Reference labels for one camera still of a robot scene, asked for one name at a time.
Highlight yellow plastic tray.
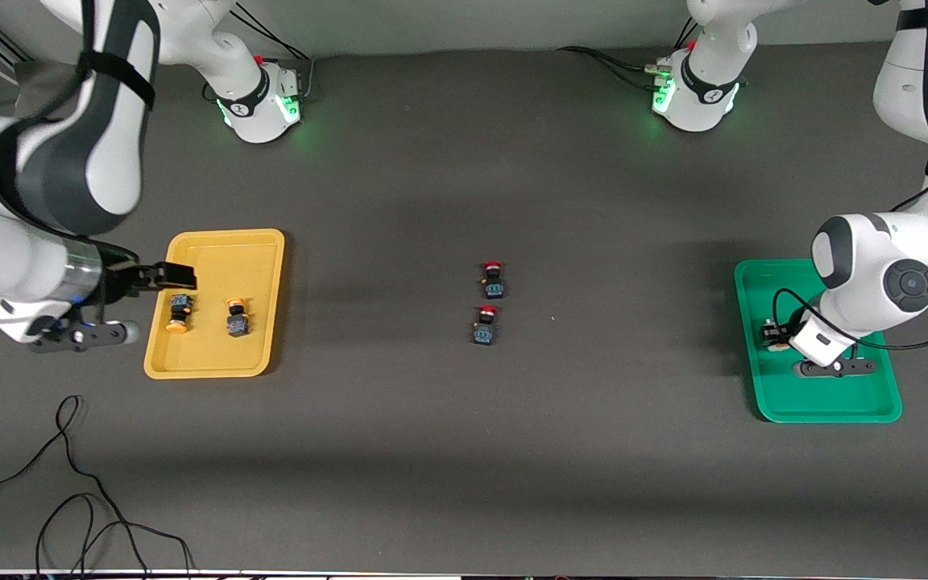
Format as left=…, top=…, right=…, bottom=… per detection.
left=144, top=229, right=287, bottom=379

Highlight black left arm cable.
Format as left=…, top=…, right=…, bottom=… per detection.
left=770, top=0, right=928, bottom=353

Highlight green plastic tray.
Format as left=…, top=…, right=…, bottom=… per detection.
left=734, top=258, right=903, bottom=424

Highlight black right arm base cables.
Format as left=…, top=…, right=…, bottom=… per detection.
left=226, top=0, right=317, bottom=104

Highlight black arm base cables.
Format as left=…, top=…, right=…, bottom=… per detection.
left=557, top=16, right=702, bottom=93
left=226, top=0, right=317, bottom=104

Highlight black cable on table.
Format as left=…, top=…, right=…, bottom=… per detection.
left=0, top=394, right=195, bottom=578

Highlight dark grey table mat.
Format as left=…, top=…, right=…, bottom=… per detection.
left=0, top=32, right=928, bottom=578

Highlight black left arm base cables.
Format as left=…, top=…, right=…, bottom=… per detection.
left=557, top=16, right=702, bottom=93

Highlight yellow push button switch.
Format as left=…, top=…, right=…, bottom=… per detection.
left=166, top=293, right=195, bottom=334
left=225, top=296, right=251, bottom=338

